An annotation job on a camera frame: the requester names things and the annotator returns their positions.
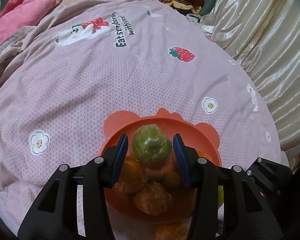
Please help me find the pink blanket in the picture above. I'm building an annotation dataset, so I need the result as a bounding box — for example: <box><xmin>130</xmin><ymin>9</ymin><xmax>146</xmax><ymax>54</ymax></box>
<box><xmin>0</xmin><ymin>0</ymin><xmax>62</xmax><ymax>44</ymax></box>

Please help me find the orange bear-shaped plate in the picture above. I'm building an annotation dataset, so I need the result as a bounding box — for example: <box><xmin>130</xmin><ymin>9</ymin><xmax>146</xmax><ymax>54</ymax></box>
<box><xmin>100</xmin><ymin>108</ymin><xmax>221</xmax><ymax>223</ymax></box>

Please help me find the cream satin curtain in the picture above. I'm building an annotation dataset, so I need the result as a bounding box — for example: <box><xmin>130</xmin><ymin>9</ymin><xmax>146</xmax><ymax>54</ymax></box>
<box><xmin>202</xmin><ymin>0</ymin><xmax>300</xmax><ymax>149</ymax></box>

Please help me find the green apple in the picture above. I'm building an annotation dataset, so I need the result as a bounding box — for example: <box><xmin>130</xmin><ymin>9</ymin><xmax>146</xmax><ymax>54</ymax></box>
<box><xmin>218</xmin><ymin>186</ymin><xmax>224</xmax><ymax>208</ymax></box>
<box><xmin>131</xmin><ymin>124</ymin><xmax>172</xmax><ymax>168</ymax></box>

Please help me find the pink printed bed quilt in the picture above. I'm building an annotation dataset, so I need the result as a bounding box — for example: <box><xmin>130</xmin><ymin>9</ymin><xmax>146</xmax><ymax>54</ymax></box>
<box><xmin>0</xmin><ymin>0</ymin><xmax>280</xmax><ymax>233</ymax></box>

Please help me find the small yellow-green fruit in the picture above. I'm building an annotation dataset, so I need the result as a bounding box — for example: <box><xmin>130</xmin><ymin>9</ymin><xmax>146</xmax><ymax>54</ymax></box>
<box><xmin>162</xmin><ymin>171</ymin><xmax>182</xmax><ymax>187</ymax></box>

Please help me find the orange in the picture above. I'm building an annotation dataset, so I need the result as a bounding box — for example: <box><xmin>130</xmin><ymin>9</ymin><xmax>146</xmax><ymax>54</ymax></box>
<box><xmin>154</xmin><ymin>222</ymin><xmax>188</xmax><ymax>240</ymax></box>
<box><xmin>197</xmin><ymin>151</ymin><xmax>215</xmax><ymax>163</ymax></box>
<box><xmin>114</xmin><ymin>156</ymin><xmax>148</xmax><ymax>194</ymax></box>
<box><xmin>133</xmin><ymin>181</ymin><xmax>173</xmax><ymax>216</ymax></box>

